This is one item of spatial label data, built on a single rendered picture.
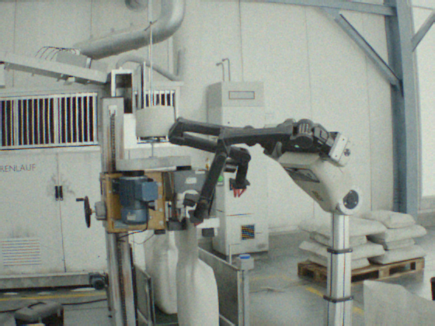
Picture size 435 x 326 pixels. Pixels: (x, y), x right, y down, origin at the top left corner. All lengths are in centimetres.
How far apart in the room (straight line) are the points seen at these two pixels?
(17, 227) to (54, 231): 40
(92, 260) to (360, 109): 453
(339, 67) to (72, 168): 426
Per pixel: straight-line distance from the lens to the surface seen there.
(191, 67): 649
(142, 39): 569
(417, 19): 955
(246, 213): 713
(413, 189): 877
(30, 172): 586
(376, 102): 878
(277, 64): 799
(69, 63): 565
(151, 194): 297
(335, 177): 270
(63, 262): 598
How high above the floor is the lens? 152
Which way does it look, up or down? 3 degrees down
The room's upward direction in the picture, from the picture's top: 2 degrees counter-clockwise
